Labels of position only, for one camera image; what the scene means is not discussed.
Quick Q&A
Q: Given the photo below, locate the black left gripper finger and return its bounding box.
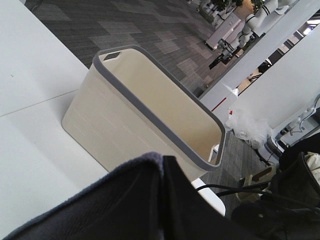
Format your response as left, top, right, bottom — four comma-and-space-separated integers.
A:
162, 156, 257, 240

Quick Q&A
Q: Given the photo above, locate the dark grey towel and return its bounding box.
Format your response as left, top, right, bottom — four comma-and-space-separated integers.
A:
7, 152, 163, 240

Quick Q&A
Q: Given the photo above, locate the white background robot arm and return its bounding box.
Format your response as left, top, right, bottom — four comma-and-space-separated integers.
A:
163, 0, 293, 240

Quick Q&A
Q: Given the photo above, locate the white plastic bag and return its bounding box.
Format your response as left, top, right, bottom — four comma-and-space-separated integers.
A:
224, 108, 272, 150

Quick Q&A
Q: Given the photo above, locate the beige bin with grey rim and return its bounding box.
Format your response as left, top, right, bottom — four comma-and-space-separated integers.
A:
61, 45, 226, 181

